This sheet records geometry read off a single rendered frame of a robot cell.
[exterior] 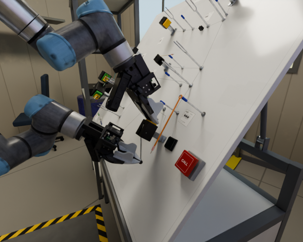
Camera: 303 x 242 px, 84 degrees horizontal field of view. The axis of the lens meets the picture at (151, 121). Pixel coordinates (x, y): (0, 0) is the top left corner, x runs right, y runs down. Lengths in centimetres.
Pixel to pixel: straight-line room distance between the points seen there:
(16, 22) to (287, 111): 246
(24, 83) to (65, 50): 312
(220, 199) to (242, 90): 51
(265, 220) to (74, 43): 83
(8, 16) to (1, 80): 295
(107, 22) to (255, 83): 38
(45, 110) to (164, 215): 42
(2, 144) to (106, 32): 37
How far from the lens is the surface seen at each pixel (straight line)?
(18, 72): 351
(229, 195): 88
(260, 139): 85
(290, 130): 258
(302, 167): 82
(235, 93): 50
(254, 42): 59
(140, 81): 49
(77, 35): 44
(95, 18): 47
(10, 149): 55
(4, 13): 55
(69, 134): 54
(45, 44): 43
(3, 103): 352
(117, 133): 52
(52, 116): 54
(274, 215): 87
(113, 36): 47
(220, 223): 76
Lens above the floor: 136
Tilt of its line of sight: 20 degrees down
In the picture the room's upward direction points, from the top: straight up
